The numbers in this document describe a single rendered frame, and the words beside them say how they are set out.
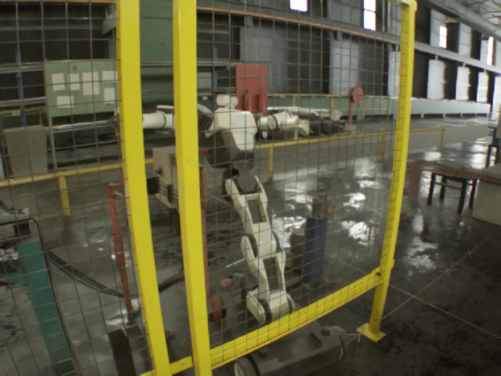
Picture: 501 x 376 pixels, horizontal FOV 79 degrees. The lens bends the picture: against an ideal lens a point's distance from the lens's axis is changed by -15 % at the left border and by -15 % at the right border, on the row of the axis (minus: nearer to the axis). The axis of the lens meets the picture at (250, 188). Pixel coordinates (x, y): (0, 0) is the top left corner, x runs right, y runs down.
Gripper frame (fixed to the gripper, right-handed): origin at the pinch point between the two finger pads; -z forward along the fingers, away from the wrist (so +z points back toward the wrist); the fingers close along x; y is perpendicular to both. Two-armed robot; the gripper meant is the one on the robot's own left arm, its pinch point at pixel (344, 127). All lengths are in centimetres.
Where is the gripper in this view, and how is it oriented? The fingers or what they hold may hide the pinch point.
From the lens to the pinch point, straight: 160.7
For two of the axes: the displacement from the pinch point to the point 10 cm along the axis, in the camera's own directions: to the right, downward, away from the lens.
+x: -8.2, 1.6, -5.5
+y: 0.0, -9.6, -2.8
